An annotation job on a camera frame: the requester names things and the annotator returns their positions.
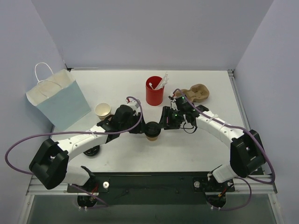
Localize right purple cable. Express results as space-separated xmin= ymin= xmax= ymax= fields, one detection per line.
xmin=171 ymin=88 xmax=276 ymax=210

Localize stacked brown paper cups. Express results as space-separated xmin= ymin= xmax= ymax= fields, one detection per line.
xmin=94 ymin=103 xmax=111 ymax=119

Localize light blue paper bag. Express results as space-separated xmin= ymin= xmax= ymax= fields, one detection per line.
xmin=26 ymin=62 xmax=91 ymax=131

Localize red ribbed cylinder holder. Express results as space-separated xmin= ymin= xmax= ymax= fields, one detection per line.
xmin=145 ymin=76 xmax=164 ymax=106

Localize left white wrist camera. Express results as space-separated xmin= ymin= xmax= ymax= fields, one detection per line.
xmin=126 ymin=98 xmax=140 ymax=111

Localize aluminium table frame rail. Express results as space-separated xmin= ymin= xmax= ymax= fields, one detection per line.
xmin=228 ymin=69 xmax=278 ymax=194

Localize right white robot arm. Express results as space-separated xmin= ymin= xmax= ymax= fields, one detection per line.
xmin=159 ymin=97 xmax=266 ymax=190

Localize stacked black cup lids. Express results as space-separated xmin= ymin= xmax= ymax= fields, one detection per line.
xmin=83 ymin=146 xmax=100 ymax=157

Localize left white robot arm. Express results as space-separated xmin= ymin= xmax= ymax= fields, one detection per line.
xmin=29 ymin=101 xmax=142 ymax=192

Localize black plastic cup lid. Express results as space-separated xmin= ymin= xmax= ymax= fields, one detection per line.
xmin=144 ymin=121 xmax=161 ymax=138

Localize brown paper coffee cup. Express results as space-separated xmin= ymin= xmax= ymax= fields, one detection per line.
xmin=146 ymin=135 xmax=158 ymax=141

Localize brown cardboard cup carrier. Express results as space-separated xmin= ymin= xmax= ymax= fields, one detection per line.
xmin=181 ymin=84 xmax=210 ymax=103

